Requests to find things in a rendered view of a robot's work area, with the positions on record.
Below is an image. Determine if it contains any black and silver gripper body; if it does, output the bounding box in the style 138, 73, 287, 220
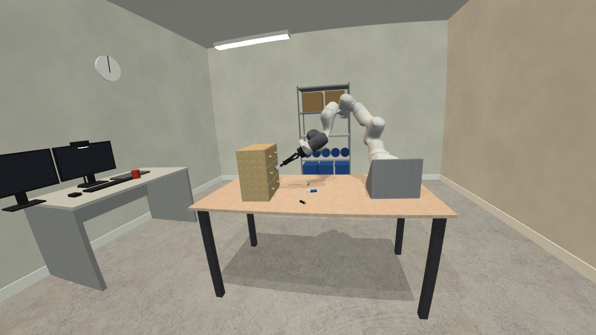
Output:
294, 147, 306, 158

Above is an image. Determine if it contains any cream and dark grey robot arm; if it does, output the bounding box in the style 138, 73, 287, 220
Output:
299, 94, 398, 165

